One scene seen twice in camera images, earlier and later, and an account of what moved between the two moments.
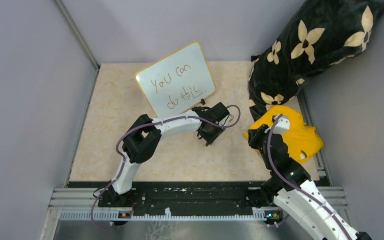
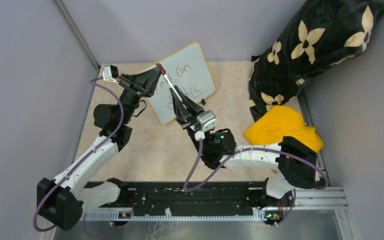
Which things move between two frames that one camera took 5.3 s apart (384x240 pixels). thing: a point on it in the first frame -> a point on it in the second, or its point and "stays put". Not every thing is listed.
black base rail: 174,194 stays put
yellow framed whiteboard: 174,84 stays put
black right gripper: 254,135 -> 186,119
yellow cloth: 302,140 stays put
